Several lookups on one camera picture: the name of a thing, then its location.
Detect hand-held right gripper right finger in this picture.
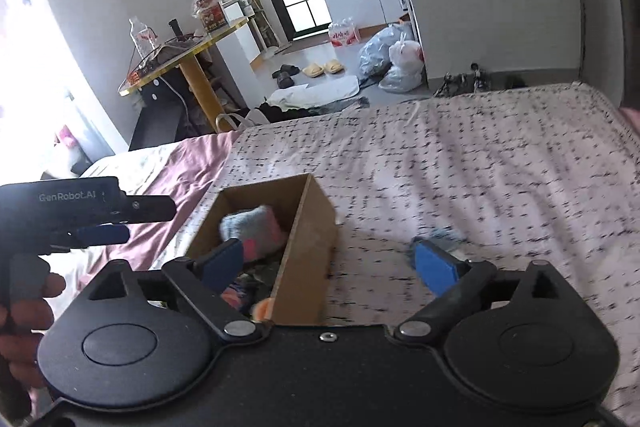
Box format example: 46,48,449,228
392,239,569,346

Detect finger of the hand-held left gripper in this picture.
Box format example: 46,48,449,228
119,195,178,225
49,224,132,254

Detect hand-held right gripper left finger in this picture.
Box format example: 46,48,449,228
82,238,263,343

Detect blue fluffy plush toy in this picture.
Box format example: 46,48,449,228
219,205,289,261

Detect orange green squishy toy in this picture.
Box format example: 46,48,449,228
251,297,275,324

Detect brown cardboard box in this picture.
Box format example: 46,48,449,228
185,173,339,327

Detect person's left hand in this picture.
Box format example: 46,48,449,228
0,273,68,391

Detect pink bed sheet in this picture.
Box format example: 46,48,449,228
45,106,640,274

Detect white quilt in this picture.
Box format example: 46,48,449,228
82,143,177,188

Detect black low cabinet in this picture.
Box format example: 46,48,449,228
128,71,202,153

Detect round table with yellow rim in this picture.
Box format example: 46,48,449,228
118,16,250,134

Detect dark clothes on floor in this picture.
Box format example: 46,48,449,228
257,97,372,124

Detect clear plastic water bottle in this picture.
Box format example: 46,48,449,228
128,17,152,58

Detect clear plastic bag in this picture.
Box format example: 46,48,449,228
378,64,424,94

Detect pair of black slippers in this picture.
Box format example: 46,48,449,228
272,64,301,90

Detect white floor towel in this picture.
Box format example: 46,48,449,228
267,75,361,108

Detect red snack bag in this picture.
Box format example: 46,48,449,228
192,0,229,34

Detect white plastic bag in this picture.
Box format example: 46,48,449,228
388,33,424,74

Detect grey-blue plastic bag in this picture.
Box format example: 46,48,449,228
357,22,414,76

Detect pack of water bottles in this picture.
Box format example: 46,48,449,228
328,17,363,48

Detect black panel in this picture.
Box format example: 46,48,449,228
609,0,640,108

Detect white tote bag handles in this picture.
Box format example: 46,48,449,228
214,111,257,134

